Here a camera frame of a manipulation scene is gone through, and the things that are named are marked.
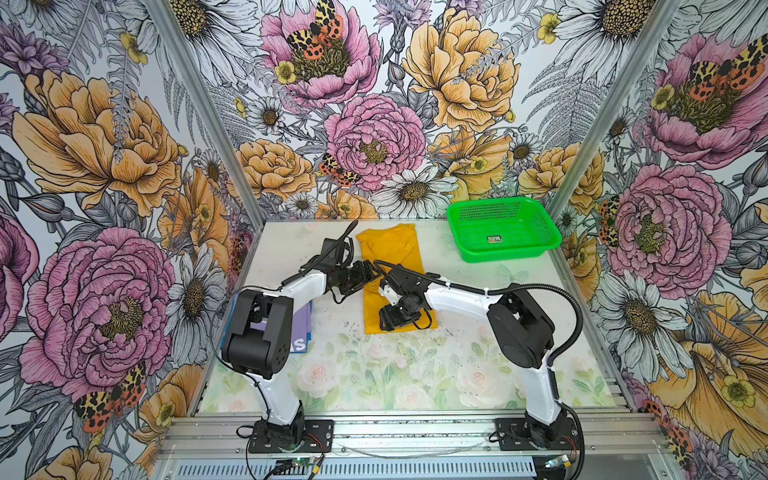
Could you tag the aluminium front rail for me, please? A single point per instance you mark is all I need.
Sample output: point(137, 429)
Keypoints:
point(610, 444)

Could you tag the left aluminium corner post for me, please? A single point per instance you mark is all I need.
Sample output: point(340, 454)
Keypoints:
point(187, 69)

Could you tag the aluminium corner post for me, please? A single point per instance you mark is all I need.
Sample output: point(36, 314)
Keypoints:
point(639, 55)
point(187, 69)

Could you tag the right aluminium corner post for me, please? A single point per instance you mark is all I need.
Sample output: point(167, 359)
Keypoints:
point(639, 55)

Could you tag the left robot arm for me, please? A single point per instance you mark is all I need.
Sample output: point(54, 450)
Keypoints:
point(257, 340)

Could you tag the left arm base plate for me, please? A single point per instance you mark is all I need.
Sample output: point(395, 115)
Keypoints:
point(304, 436)

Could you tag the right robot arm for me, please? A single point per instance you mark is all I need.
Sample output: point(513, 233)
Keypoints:
point(522, 330)

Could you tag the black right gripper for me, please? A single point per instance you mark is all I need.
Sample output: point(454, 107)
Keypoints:
point(388, 316)

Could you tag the folded purple t shirt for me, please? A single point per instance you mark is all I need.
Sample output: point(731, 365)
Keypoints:
point(301, 327)

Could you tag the green plastic basket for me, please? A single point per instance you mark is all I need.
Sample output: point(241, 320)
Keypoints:
point(526, 229)

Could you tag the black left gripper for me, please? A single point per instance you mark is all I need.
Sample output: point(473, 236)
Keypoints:
point(362, 276)

